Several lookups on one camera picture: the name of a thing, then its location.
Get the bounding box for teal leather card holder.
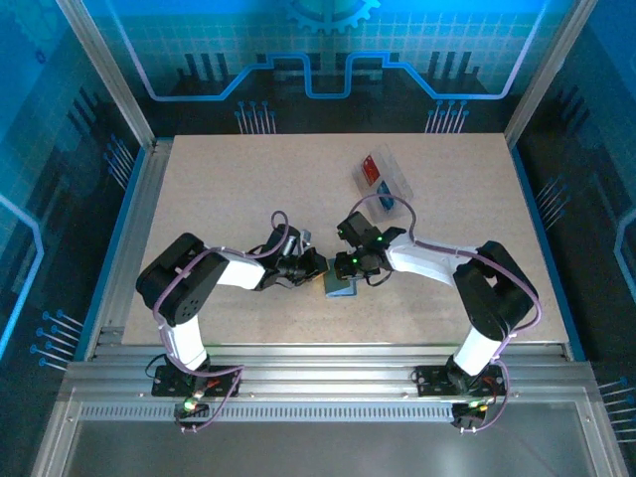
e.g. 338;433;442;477
322;275;362;299

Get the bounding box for blue credit card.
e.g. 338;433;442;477
376;181;398;213

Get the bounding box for red credit card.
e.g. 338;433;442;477
358;154;383;185

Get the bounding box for clear plastic sleeve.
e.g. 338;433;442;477
349;143;416;223

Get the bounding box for grey metal sheet panel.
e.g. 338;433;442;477
59;400;602;477

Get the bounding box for small LED control board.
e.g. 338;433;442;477
451;400;491;431
173;399;210;431

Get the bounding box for blue table edge strip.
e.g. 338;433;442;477
510;143;587;362
74;146;150;362

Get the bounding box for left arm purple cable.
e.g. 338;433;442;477
151;211;290;433

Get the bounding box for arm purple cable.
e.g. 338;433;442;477
151;211;290;433
350;194;543;433

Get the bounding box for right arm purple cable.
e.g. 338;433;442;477
350;194;543;433

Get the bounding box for aluminium front frame rails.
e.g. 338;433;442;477
58;341;600;404

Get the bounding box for slotted grey cable duct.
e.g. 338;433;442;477
78;404;456;423

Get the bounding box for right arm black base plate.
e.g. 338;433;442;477
414;365;509;398

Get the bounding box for aluminium side rail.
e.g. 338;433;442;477
83;141;175;362

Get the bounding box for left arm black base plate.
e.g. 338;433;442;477
151;364;240;398

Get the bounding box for aluminium corner post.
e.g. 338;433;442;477
55;0;156;150
504;0;600;148

